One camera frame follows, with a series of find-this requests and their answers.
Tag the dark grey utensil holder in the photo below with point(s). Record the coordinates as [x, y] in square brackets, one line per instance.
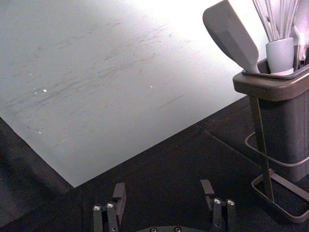
[285, 125]

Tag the grey spatula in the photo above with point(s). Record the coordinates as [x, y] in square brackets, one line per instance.
[229, 36]

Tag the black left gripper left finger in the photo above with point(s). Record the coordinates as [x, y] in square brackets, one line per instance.
[119, 195]

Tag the black rack with steel bars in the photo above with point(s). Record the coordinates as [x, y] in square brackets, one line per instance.
[264, 154]

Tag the black table cloth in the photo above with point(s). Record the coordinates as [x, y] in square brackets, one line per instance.
[164, 169]

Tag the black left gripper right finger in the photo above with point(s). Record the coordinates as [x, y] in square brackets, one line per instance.
[218, 212]

